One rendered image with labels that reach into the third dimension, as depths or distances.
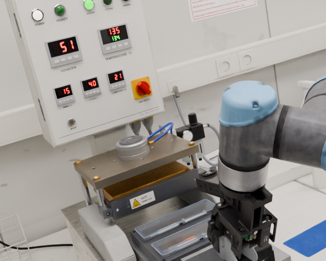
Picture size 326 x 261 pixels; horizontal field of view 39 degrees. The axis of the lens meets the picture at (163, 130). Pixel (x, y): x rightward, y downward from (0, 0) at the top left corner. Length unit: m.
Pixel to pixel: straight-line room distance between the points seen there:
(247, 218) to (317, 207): 0.83
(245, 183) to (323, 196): 0.94
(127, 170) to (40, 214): 0.70
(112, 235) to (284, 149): 0.52
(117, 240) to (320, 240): 0.60
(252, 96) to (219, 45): 1.22
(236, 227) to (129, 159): 0.46
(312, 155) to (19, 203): 1.23
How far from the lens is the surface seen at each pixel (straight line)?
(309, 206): 1.55
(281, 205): 1.57
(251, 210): 0.70
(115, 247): 1.02
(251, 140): 0.63
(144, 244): 0.99
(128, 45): 1.25
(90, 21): 1.23
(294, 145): 0.62
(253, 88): 0.64
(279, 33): 1.99
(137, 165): 1.08
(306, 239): 1.38
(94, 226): 1.10
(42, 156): 1.65
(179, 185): 1.12
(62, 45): 1.20
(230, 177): 0.68
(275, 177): 1.67
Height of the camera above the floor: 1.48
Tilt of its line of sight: 16 degrees down
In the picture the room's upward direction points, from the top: 12 degrees counter-clockwise
